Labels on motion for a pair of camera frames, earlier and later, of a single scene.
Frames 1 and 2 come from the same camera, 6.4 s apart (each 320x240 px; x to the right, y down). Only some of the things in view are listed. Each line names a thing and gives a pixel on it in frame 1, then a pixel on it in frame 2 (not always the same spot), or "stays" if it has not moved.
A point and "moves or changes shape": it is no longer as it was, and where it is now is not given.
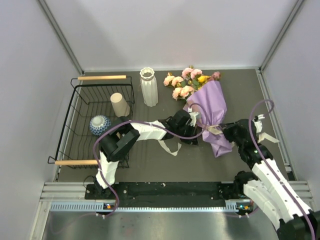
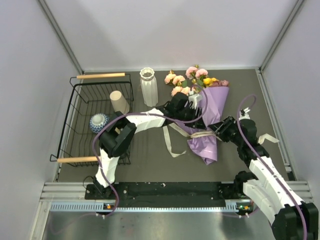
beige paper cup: (120, 107) stays
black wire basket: (98, 102) stays
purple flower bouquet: (205, 98) moves or changes shape
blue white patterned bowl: (99, 124) stays
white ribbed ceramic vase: (149, 87) stays
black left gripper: (192, 141) to (198, 113)
